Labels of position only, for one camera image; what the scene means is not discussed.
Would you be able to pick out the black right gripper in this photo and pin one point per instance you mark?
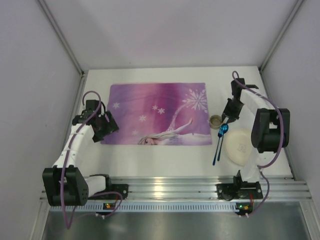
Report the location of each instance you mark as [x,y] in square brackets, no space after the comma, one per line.
[230,112]

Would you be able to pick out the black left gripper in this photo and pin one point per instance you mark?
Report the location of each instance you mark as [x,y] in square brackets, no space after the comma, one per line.
[107,125]

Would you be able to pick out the purple princess cloth placemat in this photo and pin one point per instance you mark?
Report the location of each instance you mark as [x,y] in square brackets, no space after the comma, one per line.
[166,114]

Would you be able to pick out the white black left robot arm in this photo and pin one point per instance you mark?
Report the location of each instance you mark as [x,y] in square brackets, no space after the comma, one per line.
[63,182]

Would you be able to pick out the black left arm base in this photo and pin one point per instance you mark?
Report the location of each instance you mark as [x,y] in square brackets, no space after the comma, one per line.
[115,192]

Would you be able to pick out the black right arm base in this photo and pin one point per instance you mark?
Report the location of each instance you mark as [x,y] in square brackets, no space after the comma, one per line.
[244,191]

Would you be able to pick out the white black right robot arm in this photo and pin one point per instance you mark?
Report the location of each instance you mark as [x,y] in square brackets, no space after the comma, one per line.
[270,130]

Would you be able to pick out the blue metallic spoon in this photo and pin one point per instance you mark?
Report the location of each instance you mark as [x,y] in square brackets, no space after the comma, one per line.
[226,127]

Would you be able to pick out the beige speckled cup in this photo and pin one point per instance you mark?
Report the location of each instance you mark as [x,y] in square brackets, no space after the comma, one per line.
[215,122]

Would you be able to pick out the blue metallic fork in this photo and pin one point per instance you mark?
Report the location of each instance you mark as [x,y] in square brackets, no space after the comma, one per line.
[218,149]

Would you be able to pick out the white round plate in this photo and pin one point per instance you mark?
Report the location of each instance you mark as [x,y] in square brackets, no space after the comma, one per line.
[237,146]

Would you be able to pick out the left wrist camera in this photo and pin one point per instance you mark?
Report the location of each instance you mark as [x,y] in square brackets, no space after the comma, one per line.
[80,117]

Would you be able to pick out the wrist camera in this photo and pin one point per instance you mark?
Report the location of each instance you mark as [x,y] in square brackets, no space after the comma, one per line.
[80,117]
[252,86]

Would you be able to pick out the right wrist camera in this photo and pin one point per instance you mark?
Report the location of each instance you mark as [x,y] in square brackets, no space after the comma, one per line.
[252,86]

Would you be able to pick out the slotted grey cable duct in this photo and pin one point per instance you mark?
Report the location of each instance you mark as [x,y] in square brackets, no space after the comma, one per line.
[168,207]

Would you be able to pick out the aluminium mounting rail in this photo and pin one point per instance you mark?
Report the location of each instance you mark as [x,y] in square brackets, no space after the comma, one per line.
[282,189]

